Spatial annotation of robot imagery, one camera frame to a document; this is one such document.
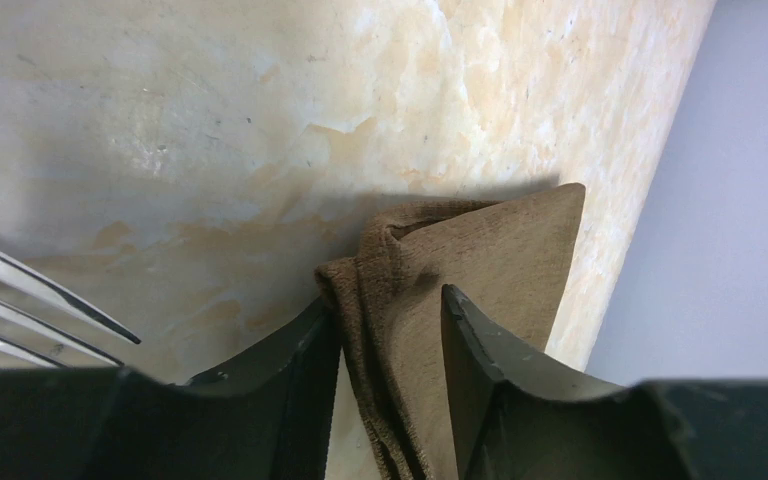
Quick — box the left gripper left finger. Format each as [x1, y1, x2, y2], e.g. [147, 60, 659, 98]
[0, 300, 340, 479]

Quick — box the brown cloth napkin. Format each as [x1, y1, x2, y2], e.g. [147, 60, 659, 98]
[315, 183, 586, 479]

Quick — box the silver metal fork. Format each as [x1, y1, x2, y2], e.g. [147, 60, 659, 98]
[0, 250, 142, 369]

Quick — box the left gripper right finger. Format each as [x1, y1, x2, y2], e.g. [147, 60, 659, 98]
[441, 284, 768, 479]

